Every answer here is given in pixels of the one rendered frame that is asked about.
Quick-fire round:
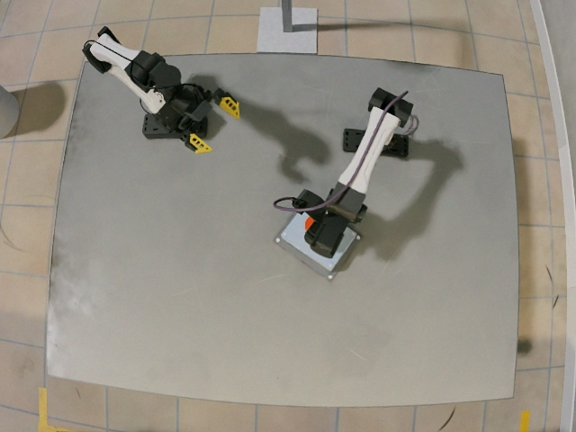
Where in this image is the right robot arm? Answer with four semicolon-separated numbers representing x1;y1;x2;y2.
82;26;212;135

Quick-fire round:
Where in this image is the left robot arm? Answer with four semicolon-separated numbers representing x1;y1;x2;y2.
292;87;414;259

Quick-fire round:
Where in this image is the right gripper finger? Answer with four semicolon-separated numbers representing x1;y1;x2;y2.
191;134;212;154
220;97;239;120

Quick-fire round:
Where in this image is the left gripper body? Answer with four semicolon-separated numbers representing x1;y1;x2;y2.
304;211;326;245

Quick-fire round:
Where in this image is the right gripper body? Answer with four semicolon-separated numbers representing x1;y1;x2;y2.
171;88;238;152

